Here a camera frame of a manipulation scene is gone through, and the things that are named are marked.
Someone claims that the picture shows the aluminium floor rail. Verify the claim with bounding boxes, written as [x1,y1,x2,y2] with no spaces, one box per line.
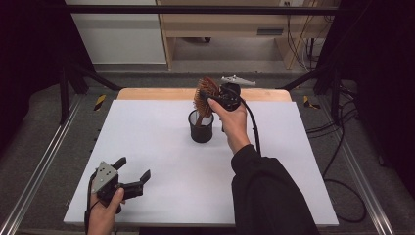
[316,95,396,235]
[0,93,83,235]

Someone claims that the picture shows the black floor cables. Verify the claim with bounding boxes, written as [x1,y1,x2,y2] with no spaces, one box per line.
[305,82,360,140]

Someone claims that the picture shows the person's right hand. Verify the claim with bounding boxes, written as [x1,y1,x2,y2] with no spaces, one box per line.
[207,97,253,156]

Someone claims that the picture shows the black mesh pen holder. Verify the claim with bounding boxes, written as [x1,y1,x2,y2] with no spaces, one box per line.
[187,109,215,144]

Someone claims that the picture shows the black curtain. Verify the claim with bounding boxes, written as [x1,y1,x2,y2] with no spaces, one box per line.
[317,0,415,197]
[0,0,97,155]

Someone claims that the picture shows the light wooden desk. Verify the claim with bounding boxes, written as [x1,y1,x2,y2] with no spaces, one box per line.
[156,0,341,71]

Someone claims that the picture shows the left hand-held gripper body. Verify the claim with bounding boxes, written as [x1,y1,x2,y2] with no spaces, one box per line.
[91,160,145,208]

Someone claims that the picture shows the black horizontal frame bar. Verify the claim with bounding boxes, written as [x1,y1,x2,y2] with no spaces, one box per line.
[64,4,341,16]

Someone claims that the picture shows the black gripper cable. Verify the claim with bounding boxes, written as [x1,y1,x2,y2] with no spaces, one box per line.
[83,171,100,235]
[239,96,367,225]

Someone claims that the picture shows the wooden table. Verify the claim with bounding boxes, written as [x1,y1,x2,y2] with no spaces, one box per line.
[115,87,293,103]

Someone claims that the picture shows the white table board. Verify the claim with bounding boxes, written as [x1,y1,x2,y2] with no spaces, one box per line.
[63,99,341,228]

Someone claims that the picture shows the black frame post with brace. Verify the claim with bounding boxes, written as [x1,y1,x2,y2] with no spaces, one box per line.
[276,65,343,124]
[59,63,122,125]

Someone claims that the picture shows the white cabinet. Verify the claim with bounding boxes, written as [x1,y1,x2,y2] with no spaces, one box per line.
[66,0,168,66]

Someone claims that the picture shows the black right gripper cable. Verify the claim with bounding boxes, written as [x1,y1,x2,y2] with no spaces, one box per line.
[239,96,367,225]

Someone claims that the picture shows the hanging cables by desk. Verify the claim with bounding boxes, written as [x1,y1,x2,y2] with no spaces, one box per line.
[285,1,335,72]

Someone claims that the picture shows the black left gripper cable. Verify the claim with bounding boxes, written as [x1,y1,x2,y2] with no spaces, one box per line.
[83,171,100,235]

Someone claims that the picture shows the person's left hand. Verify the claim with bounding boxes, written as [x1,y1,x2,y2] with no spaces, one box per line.
[86,187,126,235]

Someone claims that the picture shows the yellow black striped tape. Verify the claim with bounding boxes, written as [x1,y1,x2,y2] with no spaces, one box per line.
[302,95,321,111]
[93,94,108,113]

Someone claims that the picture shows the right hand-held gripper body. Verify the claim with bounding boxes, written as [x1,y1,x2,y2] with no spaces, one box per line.
[214,74,257,113]

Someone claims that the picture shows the wooden paddle hairbrush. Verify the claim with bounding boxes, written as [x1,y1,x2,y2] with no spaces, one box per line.
[192,75,222,127]

